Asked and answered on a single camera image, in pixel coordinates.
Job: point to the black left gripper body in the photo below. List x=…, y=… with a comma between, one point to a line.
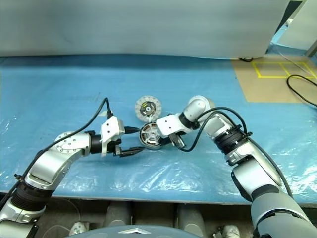
x=116, y=146

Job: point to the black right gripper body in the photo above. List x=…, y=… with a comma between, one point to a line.
x=177, y=140

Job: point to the silver spoked rotor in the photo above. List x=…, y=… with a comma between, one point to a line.
x=149, y=137

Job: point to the silver motor housing copper coils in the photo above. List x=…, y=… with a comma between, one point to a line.
x=148, y=146

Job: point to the silver motor lid circuit board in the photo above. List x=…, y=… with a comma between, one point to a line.
x=141, y=109

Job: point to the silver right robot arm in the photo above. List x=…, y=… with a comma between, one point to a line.
x=247, y=153

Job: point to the grey rounded shape under table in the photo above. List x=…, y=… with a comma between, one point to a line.
x=119, y=214
x=190, y=219

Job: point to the grey robot torso silver logo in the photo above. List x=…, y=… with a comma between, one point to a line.
x=158, y=231

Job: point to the white object under table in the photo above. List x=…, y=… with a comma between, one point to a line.
x=227, y=231
x=79, y=228

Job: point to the brown floor mat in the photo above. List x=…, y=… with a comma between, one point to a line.
x=267, y=89

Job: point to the large white backdrop panel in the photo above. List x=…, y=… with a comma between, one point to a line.
x=123, y=24

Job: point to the white side board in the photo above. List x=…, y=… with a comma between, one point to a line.
x=299, y=37

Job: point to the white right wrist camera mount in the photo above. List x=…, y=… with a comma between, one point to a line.
x=168, y=125

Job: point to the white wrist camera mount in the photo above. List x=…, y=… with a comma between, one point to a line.
x=111, y=127
x=168, y=125

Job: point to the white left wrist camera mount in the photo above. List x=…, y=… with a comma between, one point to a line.
x=111, y=127

